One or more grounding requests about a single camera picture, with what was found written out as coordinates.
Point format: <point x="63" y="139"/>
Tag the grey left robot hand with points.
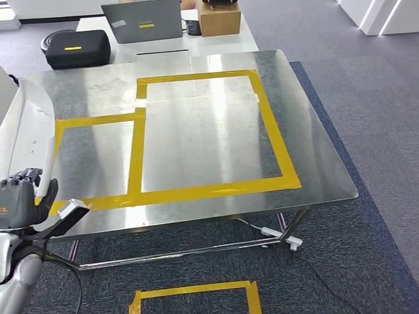
<point x="16" y="208"/>

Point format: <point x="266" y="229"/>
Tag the white curved plastic part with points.
<point x="29" y="130"/>

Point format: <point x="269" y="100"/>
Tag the steel workbench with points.
<point x="311" y="130"/>

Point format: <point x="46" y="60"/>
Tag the table with white panel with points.
<point x="6" y="95"/>

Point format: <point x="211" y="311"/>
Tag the black round stool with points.
<point x="45" y="41"/>

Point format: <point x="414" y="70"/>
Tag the black chair back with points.
<point x="78" y="50"/>

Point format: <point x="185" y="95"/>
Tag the grey laptop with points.
<point x="143" y="21"/>

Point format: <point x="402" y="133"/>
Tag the dark phone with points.
<point x="193" y="28"/>

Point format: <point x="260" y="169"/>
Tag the person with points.
<point x="188" y="4"/>

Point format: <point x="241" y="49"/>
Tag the cardboard box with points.
<point x="219" y="21"/>

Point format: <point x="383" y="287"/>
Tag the black device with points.
<point x="219" y="3"/>

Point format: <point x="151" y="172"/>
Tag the white power strip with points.
<point x="272" y="232"/>

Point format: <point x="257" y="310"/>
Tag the white plinth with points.
<point x="373" y="17"/>

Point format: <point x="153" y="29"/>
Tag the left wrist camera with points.
<point x="70" y="208"/>

